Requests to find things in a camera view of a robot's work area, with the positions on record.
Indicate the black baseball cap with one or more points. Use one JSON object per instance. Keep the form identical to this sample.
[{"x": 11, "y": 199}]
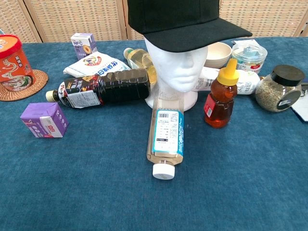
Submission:
[{"x": 183, "y": 21}]

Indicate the white mannequin head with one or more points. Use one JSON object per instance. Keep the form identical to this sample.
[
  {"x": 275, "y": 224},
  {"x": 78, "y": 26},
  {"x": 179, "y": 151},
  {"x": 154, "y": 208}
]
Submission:
[{"x": 178, "y": 69}]

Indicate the dark bottle with yellow cap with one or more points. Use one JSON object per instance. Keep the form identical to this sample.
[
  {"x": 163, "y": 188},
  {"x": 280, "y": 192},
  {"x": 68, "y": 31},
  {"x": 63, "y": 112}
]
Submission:
[{"x": 220, "y": 106}]

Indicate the clear plastic cup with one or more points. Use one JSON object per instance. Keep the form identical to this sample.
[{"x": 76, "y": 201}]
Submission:
[{"x": 250, "y": 55}]

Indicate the glass grain jar, black lid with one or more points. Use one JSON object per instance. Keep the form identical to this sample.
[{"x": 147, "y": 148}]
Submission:
[{"x": 272, "y": 93}]

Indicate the clear bottle with blue label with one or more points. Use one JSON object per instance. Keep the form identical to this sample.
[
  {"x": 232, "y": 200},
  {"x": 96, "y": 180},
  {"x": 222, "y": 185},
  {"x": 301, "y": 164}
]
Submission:
[{"x": 166, "y": 134}]

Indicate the dark tea bottle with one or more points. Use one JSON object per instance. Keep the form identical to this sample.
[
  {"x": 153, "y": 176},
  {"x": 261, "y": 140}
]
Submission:
[{"x": 125, "y": 89}]

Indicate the yellow oil bottle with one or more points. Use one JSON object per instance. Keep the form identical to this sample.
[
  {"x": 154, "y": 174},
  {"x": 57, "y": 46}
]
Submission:
[{"x": 139, "y": 59}]

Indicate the white sugar bag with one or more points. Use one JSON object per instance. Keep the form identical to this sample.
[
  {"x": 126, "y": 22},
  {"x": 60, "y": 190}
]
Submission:
[{"x": 96, "y": 65}]

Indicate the beige bowl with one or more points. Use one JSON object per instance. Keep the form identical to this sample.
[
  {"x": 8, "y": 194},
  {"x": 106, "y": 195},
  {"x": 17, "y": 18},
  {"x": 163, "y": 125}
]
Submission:
[{"x": 217, "y": 56}]

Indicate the blue tablecloth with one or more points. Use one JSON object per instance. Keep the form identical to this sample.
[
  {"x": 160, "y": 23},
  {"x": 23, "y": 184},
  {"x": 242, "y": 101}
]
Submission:
[{"x": 96, "y": 192}]

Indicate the purple juice carton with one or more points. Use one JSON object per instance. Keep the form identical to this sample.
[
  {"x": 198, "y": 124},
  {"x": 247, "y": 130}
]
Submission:
[{"x": 83, "y": 47}]

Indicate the white drink bottle, red-green print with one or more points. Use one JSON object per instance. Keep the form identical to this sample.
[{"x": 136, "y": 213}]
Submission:
[{"x": 247, "y": 81}]

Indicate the purple tissue pack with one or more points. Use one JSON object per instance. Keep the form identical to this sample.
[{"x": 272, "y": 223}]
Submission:
[{"x": 43, "y": 120}]

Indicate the woven rattan coaster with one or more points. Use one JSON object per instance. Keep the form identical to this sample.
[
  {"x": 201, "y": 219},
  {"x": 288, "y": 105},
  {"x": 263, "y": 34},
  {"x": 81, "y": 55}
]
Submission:
[{"x": 39, "y": 83}]

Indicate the woven folding screen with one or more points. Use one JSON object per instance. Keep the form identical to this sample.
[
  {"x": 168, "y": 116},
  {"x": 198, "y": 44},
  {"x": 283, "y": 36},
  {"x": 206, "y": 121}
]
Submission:
[{"x": 72, "y": 19}]

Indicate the red instant noodle cup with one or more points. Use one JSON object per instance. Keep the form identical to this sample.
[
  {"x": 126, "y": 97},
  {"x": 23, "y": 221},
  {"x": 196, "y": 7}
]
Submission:
[{"x": 14, "y": 67}]

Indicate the white notebook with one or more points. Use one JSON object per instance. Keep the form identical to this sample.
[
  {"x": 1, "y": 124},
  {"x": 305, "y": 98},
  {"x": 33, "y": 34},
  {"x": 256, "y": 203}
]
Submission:
[{"x": 302, "y": 106}]

